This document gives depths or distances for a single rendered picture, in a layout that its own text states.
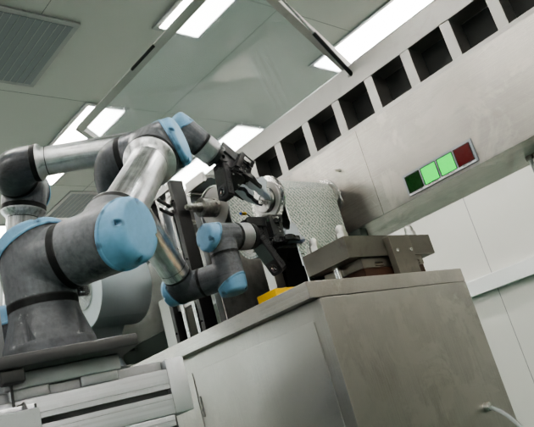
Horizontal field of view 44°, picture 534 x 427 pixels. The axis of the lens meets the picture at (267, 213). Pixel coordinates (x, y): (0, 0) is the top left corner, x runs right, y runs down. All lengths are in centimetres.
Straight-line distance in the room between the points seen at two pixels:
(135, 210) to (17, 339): 27
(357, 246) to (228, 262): 35
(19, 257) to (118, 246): 18
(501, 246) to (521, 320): 48
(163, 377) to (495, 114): 120
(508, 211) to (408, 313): 283
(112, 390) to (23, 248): 27
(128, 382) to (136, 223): 26
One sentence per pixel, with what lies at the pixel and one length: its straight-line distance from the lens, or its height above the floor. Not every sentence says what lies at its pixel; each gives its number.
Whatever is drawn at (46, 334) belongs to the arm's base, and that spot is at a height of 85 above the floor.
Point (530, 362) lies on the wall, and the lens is 452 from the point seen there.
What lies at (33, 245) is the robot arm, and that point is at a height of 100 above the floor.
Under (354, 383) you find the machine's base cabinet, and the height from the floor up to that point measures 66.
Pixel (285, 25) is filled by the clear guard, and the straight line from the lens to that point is 226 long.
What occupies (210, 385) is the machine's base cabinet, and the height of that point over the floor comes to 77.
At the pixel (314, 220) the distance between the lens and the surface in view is 200.
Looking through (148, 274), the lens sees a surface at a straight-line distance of 285.
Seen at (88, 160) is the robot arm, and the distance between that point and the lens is 173.
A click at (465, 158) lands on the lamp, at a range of 196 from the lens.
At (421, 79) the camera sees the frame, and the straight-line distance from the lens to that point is 210.
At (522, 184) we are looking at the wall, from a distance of 447.
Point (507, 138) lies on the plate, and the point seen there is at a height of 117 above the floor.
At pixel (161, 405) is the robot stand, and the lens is 113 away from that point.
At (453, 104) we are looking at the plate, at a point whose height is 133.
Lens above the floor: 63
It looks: 17 degrees up
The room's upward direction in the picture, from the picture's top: 16 degrees counter-clockwise
